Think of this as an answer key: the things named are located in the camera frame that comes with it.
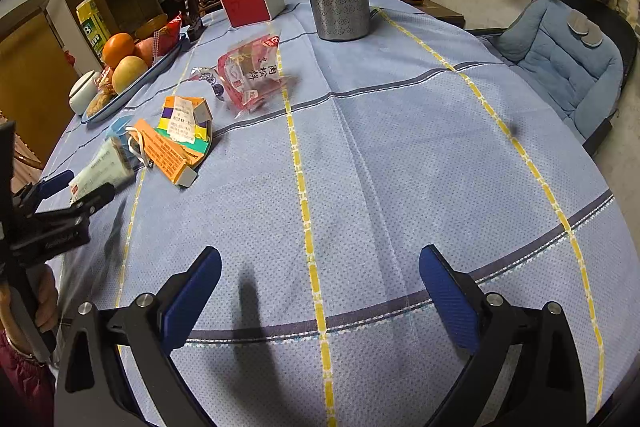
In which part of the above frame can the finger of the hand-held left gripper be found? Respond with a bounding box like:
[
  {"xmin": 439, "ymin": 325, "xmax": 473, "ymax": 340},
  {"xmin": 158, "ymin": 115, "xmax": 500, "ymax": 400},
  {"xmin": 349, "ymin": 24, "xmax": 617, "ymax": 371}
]
[
  {"xmin": 34, "ymin": 182, "xmax": 117, "ymax": 230},
  {"xmin": 36, "ymin": 169, "xmax": 77, "ymax": 202}
]

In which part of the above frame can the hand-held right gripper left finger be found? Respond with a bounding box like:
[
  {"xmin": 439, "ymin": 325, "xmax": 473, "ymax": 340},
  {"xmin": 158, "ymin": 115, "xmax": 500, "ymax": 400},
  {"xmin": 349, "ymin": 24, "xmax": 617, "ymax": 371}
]
[{"xmin": 52, "ymin": 246, "xmax": 223, "ymax": 427}]

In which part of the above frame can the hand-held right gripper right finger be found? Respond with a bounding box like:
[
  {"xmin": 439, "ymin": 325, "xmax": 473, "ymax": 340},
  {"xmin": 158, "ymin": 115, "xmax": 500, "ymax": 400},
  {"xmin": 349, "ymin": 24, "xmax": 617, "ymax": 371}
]
[{"xmin": 418, "ymin": 244, "xmax": 588, "ymax": 427}]

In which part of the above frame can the white red carton box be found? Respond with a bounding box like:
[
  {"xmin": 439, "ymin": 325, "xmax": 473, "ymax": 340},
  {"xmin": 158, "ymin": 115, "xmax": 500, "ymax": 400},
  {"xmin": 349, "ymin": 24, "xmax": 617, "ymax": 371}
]
[{"xmin": 69, "ymin": 138, "xmax": 137, "ymax": 202}]

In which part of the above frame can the person's left forearm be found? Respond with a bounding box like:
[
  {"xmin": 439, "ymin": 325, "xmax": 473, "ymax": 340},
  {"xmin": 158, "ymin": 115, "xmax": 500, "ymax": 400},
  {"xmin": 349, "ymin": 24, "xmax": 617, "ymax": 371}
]
[{"xmin": 0, "ymin": 332, "xmax": 57, "ymax": 427}]

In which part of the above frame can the person's left hand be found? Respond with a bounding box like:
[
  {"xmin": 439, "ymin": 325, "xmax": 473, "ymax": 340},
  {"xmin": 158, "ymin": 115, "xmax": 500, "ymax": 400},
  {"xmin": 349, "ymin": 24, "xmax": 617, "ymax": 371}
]
[{"xmin": 0, "ymin": 266, "xmax": 61, "ymax": 350}]

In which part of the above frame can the blue face mask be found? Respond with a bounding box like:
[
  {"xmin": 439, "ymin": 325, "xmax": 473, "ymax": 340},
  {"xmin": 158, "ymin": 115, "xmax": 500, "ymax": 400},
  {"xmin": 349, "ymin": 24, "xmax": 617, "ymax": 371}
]
[{"xmin": 106, "ymin": 117, "xmax": 133, "ymax": 142}]

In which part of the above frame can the pile of biscuits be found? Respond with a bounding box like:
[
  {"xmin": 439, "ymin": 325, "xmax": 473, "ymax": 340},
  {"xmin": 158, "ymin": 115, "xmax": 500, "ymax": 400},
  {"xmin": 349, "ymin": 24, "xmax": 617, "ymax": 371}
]
[{"xmin": 86, "ymin": 89, "xmax": 117, "ymax": 116}]

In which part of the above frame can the orange long carton box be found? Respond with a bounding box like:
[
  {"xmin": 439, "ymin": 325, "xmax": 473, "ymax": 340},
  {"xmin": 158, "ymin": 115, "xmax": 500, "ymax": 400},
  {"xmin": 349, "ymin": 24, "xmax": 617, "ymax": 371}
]
[{"xmin": 129, "ymin": 119, "xmax": 198, "ymax": 188}]

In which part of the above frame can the white ceramic jar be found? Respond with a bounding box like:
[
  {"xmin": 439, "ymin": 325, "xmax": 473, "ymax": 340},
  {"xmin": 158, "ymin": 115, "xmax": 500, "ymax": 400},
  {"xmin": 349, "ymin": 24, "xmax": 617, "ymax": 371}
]
[{"xmin": 69, "ymin": 70, "xmax": 101, "ymax": 115}]

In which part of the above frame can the yellow wooden door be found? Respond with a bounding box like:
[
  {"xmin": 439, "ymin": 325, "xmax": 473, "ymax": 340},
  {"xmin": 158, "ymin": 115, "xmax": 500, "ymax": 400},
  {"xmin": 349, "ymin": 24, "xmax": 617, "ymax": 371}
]
[{"xmin": 0, "ymin": 7, "xmax": 81, "ymax": 162}]

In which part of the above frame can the white paper receipt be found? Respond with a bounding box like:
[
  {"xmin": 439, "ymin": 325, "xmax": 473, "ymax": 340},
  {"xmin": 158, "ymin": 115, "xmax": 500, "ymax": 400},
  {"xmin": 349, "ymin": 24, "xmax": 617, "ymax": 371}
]
[{"xmin": 167, "ymin": 96, "xmax": 197, "ymax": 144}]

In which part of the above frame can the yellow apple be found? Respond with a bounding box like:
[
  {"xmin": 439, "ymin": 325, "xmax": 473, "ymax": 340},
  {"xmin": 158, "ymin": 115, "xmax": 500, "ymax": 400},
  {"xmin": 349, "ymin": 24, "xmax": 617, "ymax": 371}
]
[{"xmin": 111, "ymin": 56, "xmax": 149, "ymax": 94}]

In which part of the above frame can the multicoloured flattened carton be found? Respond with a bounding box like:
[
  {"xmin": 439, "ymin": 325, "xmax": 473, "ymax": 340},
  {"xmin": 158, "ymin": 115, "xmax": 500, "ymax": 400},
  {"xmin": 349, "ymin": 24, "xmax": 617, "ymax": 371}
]
[{"xmin": 156, "ymin": 96, "xmax": 216, "ymax": 168}]

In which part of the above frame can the blue fruit plate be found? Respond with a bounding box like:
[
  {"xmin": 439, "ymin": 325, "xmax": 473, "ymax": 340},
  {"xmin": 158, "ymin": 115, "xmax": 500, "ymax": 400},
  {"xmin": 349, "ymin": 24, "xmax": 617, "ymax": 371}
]
[{"xmin": 81, "ymin": 42, "xmax": 183, "ymax": 124}]

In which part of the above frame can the blue checked tablecloth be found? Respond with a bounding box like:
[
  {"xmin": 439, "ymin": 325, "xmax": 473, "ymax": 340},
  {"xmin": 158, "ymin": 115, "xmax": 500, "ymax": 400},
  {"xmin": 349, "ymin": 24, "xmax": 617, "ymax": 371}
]
[{"xmin": 37, "ymin": 0, "xmax": 636, "ymax": 427}]

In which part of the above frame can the orange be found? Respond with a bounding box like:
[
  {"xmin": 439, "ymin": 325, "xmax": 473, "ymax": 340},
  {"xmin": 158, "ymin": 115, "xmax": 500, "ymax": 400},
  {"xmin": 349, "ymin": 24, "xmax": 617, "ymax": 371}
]
[{"xmin": 102, "ymin": 33, "xmax": 137, "ymax": 66}]

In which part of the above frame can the red apple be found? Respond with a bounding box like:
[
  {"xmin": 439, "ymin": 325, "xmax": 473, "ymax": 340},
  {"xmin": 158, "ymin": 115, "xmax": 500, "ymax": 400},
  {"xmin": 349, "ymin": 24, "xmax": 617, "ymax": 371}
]
[{"xmin": 134, "ymin": 38, "xmax": 158, "ymax": 64}]

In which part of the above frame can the yellow green tall carton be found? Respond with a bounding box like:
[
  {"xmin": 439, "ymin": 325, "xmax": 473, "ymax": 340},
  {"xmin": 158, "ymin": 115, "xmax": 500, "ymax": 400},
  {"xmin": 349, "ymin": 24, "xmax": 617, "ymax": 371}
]
[{"xmin": 76, "ymin": 0, "xmax": 112, "ymax": 62}]

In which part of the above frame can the small clear wrapper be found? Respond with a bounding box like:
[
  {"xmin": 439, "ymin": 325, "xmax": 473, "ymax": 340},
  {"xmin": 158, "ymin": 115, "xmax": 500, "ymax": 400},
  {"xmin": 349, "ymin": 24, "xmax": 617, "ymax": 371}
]
[{"xmin": 187, "ymin": 66, "xmax": 228, "ymax": 100}]

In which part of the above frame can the red snack packet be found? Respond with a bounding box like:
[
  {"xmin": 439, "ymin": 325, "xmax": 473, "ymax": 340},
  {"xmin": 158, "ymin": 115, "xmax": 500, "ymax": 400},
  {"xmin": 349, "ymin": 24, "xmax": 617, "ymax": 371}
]
[{"xmin": 152, "ymin": 14, "xmax": 185, "ymax": 58}]

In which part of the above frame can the small black clip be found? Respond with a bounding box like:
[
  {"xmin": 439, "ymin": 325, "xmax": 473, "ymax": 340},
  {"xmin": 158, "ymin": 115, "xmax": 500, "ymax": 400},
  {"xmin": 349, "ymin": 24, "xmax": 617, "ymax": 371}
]
[{"xmin": 185, "ymin": 14, "xmax": 206, "ymax": 42}]

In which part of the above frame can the pink clear snack packet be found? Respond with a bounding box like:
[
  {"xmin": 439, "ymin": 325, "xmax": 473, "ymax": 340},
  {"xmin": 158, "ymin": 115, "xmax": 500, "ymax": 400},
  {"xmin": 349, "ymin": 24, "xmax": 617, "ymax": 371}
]
[{"xmin": 216, "ymin": 34, "xmax": 296, "ymax": 116}]

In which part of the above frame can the blue cushioned chair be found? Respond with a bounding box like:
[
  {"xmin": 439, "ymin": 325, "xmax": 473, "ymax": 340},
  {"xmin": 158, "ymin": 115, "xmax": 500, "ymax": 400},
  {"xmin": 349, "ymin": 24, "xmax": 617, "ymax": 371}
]
[{"xmin": 470, "ymin": 0, "xmax": 631, "ymax": 152}]

